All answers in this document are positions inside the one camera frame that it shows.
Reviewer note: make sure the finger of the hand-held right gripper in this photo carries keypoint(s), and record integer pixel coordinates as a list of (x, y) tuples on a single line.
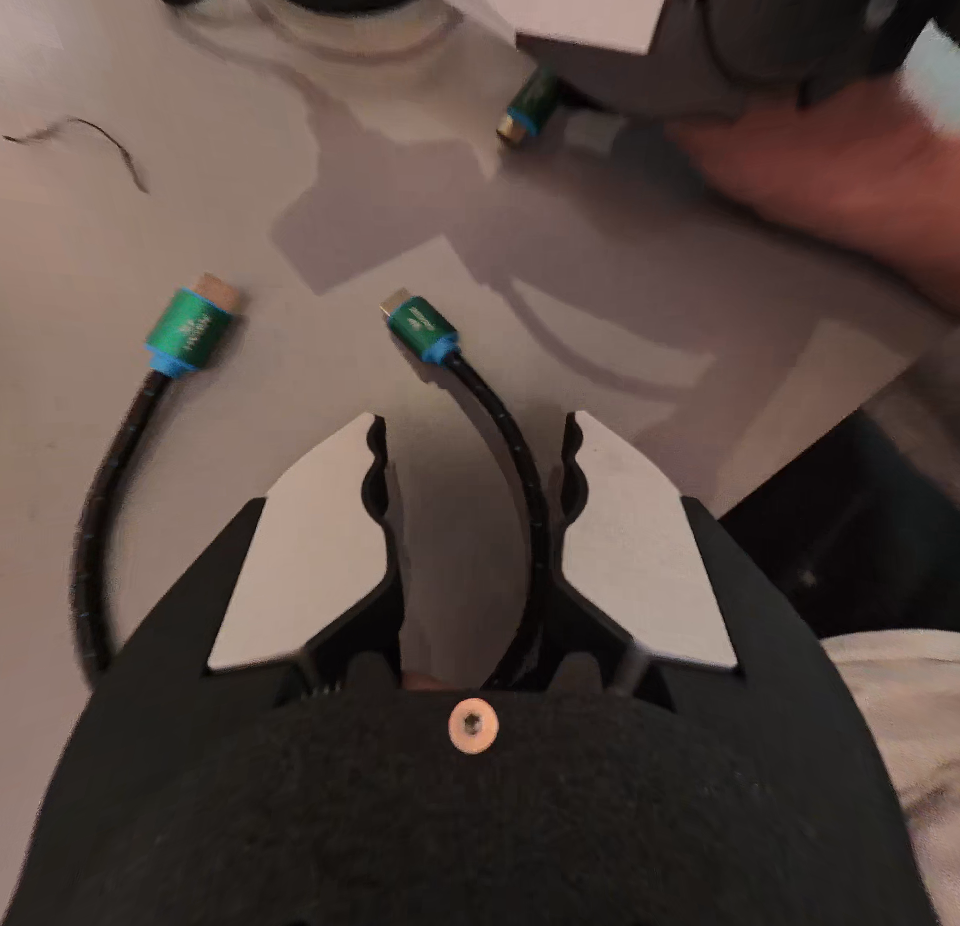
[(562, 3), (660, 85)]

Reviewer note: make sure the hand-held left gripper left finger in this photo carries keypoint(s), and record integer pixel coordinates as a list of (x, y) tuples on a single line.
[(300, 558)]

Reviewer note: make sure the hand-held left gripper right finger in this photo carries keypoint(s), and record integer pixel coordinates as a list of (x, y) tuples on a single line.
[(645, 558)]

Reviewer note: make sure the person's right hand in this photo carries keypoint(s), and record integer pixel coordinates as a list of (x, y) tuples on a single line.
[(840, 168)]

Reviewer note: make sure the person's pale garment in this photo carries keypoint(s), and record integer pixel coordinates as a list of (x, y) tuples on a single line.
[(915, 716)]

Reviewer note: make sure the tangled black thread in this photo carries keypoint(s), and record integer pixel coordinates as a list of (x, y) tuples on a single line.
[(112, 134)]

